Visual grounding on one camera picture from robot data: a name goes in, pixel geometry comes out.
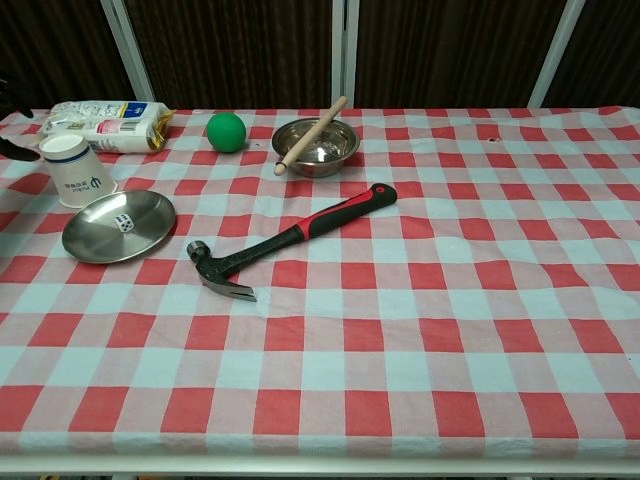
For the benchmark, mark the white slanted frame post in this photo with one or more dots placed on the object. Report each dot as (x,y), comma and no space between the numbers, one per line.
(127,50)
(555,50)

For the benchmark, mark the white table frame bar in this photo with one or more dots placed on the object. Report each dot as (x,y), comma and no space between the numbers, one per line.
(320,466)

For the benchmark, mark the white snack package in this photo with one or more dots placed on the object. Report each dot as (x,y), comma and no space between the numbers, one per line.
(120,125)

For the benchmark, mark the white upright frame post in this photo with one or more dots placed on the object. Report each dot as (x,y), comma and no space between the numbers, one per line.
(345,50)

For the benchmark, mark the white paper cup blue print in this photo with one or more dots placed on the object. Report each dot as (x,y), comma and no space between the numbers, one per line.
(80,175)

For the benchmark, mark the black red claw hammer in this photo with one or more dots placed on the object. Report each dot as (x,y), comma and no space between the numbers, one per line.
(280,237)

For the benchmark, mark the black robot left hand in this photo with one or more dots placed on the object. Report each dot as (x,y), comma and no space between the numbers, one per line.
(12,149)

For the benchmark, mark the red white checkered tablecloth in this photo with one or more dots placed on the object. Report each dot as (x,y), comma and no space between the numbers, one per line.
(400,300)

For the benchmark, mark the steel plate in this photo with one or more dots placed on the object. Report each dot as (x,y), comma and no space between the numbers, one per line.
(95,240)

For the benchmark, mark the green ball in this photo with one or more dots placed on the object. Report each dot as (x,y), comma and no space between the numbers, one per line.
(226,132)

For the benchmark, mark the stainless steel bowl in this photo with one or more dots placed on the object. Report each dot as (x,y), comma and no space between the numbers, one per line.
(325,155)

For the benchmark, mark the white die black dots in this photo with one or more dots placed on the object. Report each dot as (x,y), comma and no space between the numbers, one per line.
(124,223)

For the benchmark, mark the wooden stick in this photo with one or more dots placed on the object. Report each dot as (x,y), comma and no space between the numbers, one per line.
(310,135)

